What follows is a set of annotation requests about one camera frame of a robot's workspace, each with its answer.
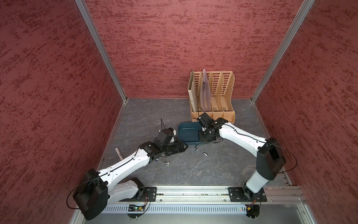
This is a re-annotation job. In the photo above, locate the corner aluminium post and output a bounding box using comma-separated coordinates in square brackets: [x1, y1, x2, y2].
[75, 0, 128, 104]
[251, 0, 315, 104]

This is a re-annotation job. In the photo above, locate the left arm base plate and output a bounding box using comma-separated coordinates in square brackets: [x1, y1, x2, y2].
[120, 187, 157, 202]

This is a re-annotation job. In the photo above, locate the wooden file organizer rack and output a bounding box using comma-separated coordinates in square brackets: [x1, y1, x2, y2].
[187, 71, 235, 124]

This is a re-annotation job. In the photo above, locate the teal plastic storage box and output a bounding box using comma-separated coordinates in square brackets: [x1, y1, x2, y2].
[177, 122, 208, 145]

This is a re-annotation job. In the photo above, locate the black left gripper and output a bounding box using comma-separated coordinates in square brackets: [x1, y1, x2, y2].
[161, 140, 188, 155]

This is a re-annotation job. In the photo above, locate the pale pink paper sheet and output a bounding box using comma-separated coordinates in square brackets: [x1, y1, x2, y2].
[200, 69, 211, 112]

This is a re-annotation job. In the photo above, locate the right corner aluminium post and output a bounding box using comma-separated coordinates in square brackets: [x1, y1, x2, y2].
[251, 0, 315, 104]

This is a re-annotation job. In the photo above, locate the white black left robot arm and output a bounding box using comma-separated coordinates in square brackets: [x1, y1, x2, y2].
[70, 140, 188, 221]

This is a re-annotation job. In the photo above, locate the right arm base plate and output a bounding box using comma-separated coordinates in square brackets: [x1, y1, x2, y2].
[228, 187, 267, 203]

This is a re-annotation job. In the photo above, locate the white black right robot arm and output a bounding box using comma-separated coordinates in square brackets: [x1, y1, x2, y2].
[199, 121, 286, 202]

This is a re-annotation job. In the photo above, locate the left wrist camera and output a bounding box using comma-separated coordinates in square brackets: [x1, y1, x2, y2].
[157, 128, 176, 145]

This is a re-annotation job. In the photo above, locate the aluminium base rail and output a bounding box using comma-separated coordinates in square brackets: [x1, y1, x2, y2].
[81, 185, 307, 204]

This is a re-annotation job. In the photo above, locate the left corner aluminium post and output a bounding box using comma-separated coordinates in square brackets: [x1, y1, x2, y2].
[75, 0, 128, 104]

